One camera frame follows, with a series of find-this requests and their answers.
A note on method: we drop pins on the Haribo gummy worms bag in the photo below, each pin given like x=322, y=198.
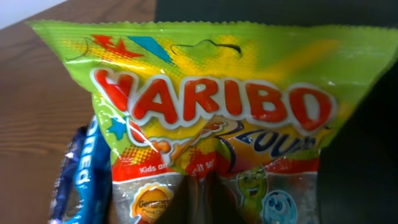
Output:
x=250, y=103

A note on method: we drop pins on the blue Oreo cookie pack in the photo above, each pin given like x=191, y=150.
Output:
x=83, y=188

